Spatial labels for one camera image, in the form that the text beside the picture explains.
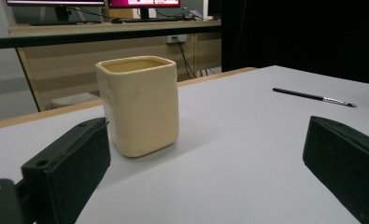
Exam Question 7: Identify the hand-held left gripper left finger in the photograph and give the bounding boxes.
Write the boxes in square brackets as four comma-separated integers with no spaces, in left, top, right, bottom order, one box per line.
[21,117,112,224]

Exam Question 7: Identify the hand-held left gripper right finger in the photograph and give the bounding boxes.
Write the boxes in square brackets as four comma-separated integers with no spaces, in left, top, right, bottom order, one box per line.
[302,115,369,224]

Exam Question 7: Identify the black paintbrush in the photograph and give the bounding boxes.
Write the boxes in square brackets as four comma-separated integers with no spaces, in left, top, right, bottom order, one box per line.
[272,87,358,108]

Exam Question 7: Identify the cream ceramic cup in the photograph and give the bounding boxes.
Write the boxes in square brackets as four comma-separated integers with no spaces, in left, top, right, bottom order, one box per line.
[94,55,180,159]

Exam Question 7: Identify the white wheeled footrest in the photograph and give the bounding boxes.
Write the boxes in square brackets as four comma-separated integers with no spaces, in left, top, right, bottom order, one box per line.
[50,91,102,110]

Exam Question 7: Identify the white table mat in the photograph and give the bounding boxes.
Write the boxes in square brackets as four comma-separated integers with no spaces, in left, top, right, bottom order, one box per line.
[0,64,369,224]

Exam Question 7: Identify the wooden office desk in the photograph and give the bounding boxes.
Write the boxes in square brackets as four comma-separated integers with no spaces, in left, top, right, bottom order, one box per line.
[7,20,222,112]

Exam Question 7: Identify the black curtain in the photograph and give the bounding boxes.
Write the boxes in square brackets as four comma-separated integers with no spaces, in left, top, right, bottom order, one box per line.
[220,0,369,87]

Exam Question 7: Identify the black keyboard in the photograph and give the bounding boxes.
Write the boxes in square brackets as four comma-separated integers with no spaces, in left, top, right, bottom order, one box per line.
[122,17,181,23]
[29,20,94,27]

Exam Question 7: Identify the monitor with pink screen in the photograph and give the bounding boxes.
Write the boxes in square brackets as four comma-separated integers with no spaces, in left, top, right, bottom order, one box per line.
[107,0,181,20]

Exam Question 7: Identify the black monitor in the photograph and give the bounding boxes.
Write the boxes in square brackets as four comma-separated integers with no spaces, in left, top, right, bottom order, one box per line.
[207,0,222,18]

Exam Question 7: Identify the black horizontal rail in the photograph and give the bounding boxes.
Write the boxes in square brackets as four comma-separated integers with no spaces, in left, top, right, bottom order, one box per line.
[0,26,222,50]

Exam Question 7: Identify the black hanging cables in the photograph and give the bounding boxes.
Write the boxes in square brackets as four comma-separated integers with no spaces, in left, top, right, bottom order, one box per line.
[172,36,218,80]

